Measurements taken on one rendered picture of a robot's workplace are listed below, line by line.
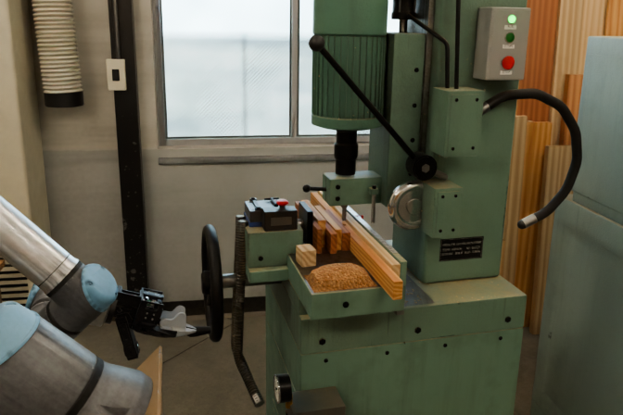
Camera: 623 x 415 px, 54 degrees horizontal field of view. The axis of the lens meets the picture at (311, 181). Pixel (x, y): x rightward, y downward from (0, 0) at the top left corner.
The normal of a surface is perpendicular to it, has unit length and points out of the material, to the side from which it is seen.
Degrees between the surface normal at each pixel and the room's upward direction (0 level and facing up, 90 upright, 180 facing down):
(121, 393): 33
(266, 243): 90
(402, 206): 90
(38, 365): 63
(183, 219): 90
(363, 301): 90
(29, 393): 81
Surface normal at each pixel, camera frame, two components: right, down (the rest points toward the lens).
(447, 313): 0.25, 0.25
